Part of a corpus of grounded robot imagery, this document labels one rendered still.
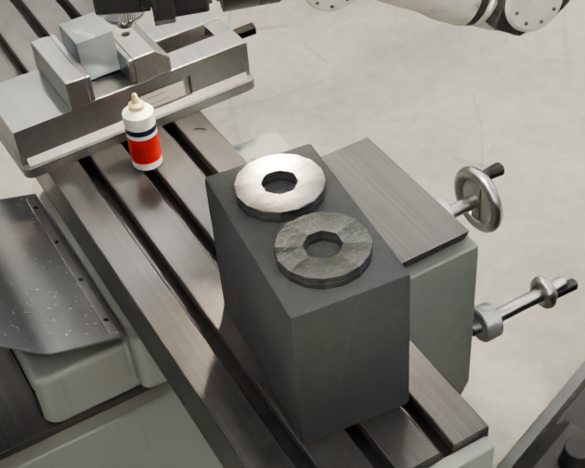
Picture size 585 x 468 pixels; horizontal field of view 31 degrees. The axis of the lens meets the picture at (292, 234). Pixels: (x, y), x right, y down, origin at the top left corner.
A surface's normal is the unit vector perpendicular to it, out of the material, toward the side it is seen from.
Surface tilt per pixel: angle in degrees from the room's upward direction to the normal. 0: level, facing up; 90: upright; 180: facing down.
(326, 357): 90
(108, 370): 90
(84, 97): 90
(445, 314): 90
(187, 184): 0
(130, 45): 0
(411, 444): 0
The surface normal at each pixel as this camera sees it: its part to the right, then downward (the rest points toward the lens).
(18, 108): -0.07, -0.73
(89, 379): 0.51, 0.56
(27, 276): 0.15, -0.80
